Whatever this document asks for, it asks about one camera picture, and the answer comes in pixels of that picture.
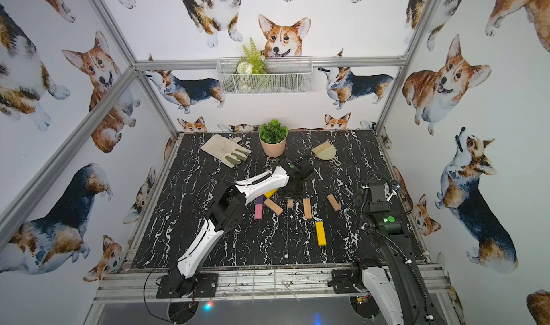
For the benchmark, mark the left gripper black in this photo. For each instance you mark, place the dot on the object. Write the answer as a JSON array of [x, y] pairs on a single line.
[[294, 187]]

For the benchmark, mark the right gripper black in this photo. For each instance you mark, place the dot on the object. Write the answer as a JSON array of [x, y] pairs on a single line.
[[362, 197]]

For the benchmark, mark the short yellow block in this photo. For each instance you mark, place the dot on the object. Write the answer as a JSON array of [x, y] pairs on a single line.
[[270, 193]]

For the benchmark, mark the angled wooden block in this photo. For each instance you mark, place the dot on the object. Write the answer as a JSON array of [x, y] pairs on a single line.
[[334, 203]]

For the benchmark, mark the pink block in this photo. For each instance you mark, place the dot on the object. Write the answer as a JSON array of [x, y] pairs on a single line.
[[258, 210]]

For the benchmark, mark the long yellow block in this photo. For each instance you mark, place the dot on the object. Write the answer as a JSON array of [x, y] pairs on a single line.
[[320, 232]]

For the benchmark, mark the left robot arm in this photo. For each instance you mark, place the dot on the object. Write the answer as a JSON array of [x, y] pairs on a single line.
[[225, 212]]

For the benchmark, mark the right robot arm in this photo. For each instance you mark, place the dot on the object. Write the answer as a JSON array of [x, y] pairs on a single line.
[[401, 294]]

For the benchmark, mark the small brush with dustpan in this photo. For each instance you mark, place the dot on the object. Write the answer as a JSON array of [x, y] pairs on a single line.
[[326, 152]]

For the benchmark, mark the potted green plant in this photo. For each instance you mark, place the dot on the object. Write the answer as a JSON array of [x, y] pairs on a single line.
[[273, 136]]

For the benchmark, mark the work glove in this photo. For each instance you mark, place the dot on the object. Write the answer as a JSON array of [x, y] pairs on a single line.
[[228, 151]]

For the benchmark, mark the fern and white flower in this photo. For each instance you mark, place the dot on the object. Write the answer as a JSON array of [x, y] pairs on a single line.
[[251, 69]]

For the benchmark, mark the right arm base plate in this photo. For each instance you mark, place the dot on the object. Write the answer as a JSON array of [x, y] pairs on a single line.
[[346, 281]]

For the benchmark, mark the white wire basket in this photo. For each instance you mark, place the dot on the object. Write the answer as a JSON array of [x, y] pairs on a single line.
[[270, 76]]

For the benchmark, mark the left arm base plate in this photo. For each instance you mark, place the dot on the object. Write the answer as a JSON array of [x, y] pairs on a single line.
[[202, 285]]

